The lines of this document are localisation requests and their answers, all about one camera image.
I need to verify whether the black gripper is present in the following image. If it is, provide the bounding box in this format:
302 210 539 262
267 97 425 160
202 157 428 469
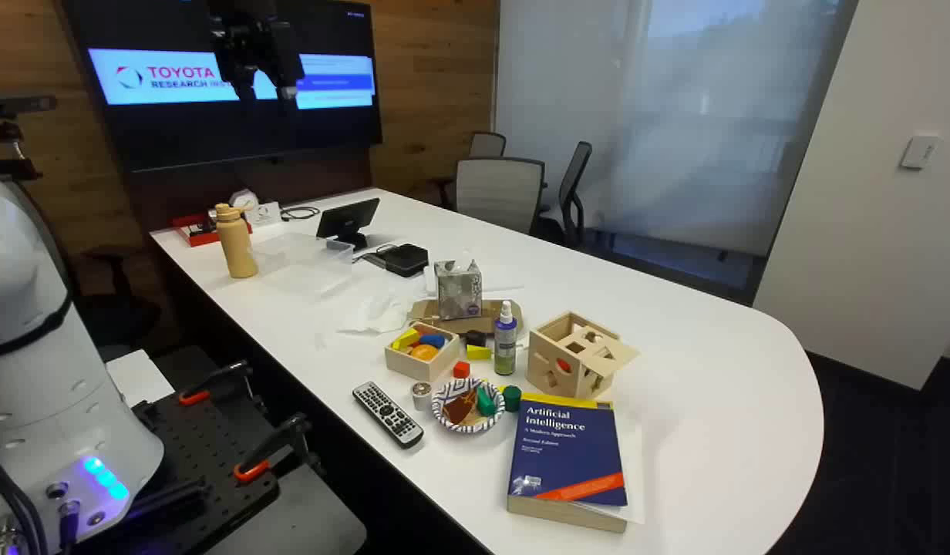
207 0 304 101

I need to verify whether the red flat object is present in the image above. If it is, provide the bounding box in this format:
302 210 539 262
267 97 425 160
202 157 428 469
171 210 257 251

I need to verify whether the white items cluster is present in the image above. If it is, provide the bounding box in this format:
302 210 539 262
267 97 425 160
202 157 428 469
226 187 285 232

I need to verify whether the black tablet on stand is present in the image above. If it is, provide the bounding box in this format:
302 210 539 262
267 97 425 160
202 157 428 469
315 195 384 254

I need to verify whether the grey mesh office chair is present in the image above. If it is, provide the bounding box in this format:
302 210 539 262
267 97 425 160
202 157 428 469
449 154 548 234
467 126 509 164

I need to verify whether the black square device box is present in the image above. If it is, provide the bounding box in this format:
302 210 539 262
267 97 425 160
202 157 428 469
376 240 431 276

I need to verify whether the patterned tissue box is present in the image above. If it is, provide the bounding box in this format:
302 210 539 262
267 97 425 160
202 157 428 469
431 256 485 322

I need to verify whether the flat cardboard box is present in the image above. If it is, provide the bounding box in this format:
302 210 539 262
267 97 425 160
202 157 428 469
406 293 527 343

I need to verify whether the wooden tray of coloured blocks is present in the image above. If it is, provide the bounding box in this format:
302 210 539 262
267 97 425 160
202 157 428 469
384 319 468 385

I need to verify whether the dark office chair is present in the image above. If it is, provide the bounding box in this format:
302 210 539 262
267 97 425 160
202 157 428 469
534 138 596 245

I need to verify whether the spray bottle with green label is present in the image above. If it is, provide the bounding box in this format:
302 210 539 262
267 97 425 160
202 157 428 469
489 299 520 378

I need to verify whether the black remote control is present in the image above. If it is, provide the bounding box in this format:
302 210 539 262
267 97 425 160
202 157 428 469
348 378 428 451

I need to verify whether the patterned plate with toys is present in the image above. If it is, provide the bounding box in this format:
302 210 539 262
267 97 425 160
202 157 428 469
428 376 509 437

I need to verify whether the wooden shape sorter box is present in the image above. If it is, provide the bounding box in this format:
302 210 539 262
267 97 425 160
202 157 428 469
523 308 641 400

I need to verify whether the blue textbook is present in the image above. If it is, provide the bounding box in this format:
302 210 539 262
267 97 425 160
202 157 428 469
502 391 635 535

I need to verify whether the wall television screen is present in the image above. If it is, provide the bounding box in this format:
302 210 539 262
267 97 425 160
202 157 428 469
59 0 385 172

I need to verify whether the coiled grey cable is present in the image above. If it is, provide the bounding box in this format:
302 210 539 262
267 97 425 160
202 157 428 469
281 199 323 224

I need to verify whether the black clamp with orange handle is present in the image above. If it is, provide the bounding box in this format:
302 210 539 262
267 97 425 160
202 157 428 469
227 410 315 487
133 356 257 426

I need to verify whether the white wall light switch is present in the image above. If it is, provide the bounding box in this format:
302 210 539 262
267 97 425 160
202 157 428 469
897 131 940 172

